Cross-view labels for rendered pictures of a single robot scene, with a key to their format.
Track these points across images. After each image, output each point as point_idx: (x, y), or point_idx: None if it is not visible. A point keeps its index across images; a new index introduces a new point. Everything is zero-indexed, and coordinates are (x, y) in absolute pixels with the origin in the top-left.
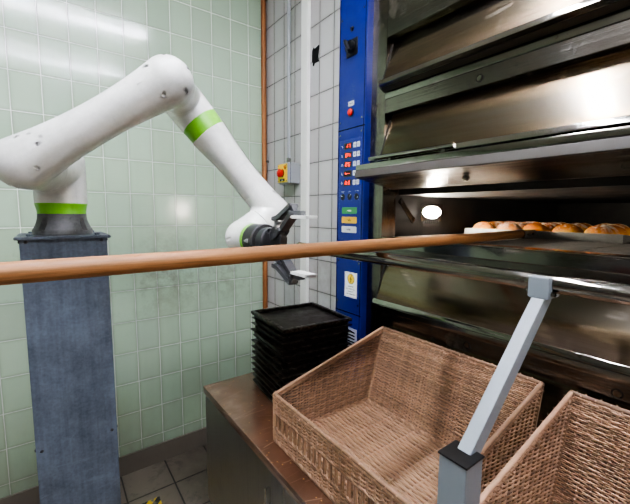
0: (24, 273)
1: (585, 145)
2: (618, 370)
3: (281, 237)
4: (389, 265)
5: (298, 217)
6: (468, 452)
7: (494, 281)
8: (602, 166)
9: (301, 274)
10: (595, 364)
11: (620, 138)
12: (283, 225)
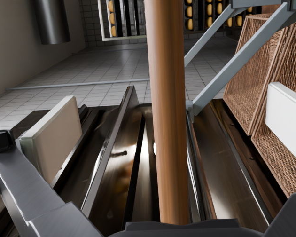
0: None
1: (88, 201)
2: (266, 209)
3: (129, 228)
4: (210, 198)
5: (54, 111)
6: (283, 3)
7: (189, 119)
8: (106, 232)
9: (282, 90)
10: (271, 220)
11: (91, 189)
12: (42, 185)
